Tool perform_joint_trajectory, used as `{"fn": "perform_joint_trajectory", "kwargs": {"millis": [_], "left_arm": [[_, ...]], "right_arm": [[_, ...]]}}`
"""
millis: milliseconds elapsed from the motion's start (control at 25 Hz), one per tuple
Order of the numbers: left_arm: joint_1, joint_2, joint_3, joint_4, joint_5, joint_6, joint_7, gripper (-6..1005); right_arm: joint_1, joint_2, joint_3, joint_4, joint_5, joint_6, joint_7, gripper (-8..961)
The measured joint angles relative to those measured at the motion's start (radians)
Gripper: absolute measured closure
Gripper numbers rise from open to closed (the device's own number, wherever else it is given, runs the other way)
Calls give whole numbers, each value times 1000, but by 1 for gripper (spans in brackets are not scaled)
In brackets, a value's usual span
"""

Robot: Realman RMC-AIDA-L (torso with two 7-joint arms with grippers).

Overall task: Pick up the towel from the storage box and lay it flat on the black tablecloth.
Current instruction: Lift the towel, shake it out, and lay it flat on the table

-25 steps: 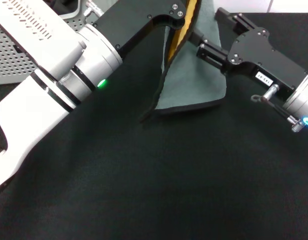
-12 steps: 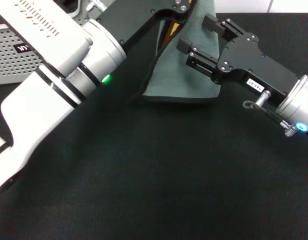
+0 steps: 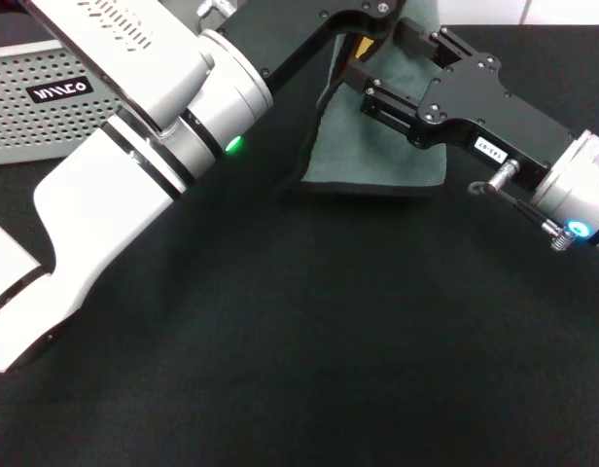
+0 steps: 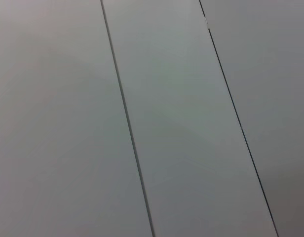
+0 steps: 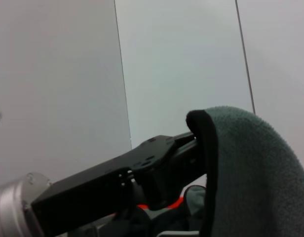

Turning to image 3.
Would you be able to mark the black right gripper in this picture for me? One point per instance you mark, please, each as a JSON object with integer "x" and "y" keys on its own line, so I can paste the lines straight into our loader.
{"x": 474, "y": 107}

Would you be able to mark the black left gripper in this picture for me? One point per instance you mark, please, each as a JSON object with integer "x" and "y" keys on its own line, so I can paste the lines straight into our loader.
{"x": 290, "y": 29}

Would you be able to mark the yellow and grey towel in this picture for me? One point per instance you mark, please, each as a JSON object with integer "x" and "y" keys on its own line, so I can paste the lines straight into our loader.
{"x": 377, "y": 151}

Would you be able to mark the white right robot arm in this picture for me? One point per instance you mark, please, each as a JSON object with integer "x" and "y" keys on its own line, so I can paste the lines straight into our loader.
{"x": 581, "y": 185}

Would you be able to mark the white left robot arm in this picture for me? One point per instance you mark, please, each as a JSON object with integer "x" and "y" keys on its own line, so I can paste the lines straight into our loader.
{"x": 110, "y": 170}

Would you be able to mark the black tablecloth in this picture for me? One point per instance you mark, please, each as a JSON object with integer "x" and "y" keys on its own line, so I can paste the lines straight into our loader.
{"x": 328, "y": 316}

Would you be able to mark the grey perforated storage box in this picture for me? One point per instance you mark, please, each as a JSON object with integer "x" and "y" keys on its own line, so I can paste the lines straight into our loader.
{"x": 17, "y": 121}

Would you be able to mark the dark cloth pile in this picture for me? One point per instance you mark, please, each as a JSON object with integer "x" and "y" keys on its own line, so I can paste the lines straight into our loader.
{"x": 12, "y": 29}

